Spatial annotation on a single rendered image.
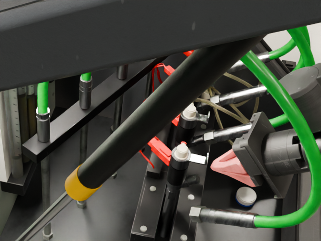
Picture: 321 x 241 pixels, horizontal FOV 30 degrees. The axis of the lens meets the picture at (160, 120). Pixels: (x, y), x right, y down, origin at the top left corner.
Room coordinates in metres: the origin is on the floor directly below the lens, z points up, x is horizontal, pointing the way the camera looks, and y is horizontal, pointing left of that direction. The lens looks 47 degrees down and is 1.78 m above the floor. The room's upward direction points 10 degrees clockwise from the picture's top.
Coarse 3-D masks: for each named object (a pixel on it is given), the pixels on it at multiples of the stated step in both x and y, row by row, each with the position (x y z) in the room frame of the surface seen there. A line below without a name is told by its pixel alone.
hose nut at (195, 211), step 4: (192, 208) 0.45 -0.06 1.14; (196, 208) 0.44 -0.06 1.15; (200, 208) 0.44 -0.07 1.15; (192, 212) 0.44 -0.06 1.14; (196, 212) 0.44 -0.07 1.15; (200, 212) 0.44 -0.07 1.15; (192, 216) 0.44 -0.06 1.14; (196, 216) 0.43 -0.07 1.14; (192, 220) 0.44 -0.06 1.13; (196, 220) 0.43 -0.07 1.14; (200, 220) 0.43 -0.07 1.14
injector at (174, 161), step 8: (176, 160) 0.53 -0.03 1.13; (184, 160) 0.53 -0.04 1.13; (168, 168) 0.54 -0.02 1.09; (176, 168) 0.53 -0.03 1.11; (184, 168) 0.53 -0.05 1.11; (168, 176) 0.53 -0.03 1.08; (176, 176) 0.53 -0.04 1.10; (184, 176) 0.53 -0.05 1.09; (192, 176) 0.54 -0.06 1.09; (168, 184) 0.53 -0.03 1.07; (176, 184) 0.53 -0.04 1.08; (184, 184) 0.53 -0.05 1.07; (192, 184) 0.53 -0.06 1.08; (168, 192) 0.54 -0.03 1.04; (176, 192) 0.53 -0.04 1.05; (168, 200) 0.53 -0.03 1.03; (176, 200) 0.54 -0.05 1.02; (168, 208) 0.53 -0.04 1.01; (168, 216) 0.53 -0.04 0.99; (160, 224) 0.54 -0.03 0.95; (168, 224) 0.53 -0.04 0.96; (160, 232) 0.53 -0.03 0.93; (168, 232) 0.54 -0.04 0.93
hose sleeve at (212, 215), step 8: (208, 208) 0.44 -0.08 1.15; (216, 208) 0.44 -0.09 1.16; (200, 216) 0.43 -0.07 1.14; (208, 216) 0.43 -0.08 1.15; (216, 216) 0.43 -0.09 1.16; (224, 216) 0.42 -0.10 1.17; (232, 216) 0.42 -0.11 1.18; (240, 216) 0.42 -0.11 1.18; (248, 216) 0.42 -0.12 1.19; (224, 224) 0.42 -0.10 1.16; (232, 224) 0.41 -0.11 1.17; (240, 224) 0.41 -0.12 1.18; (248, 224) 0.41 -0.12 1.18
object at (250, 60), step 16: (256, 64) 0.43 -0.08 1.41; (272, 80) 0.43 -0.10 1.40; (272, 96) 0.42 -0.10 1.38; (288, 96) 0.42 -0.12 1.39; (48, 112) 0.55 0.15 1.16; (288, 112) 0.41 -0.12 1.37; (304, 128) 0.41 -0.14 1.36; (304, 144) 0.40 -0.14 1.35; (320, 160) 0.40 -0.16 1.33; (320, 176) 0.39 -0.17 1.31; (320, 192) 0.39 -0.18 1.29; (304, 208) 0.39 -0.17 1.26; (256, 224) 0.41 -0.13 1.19; (272, 224) 0.40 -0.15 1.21; (288, 224) 0.39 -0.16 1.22
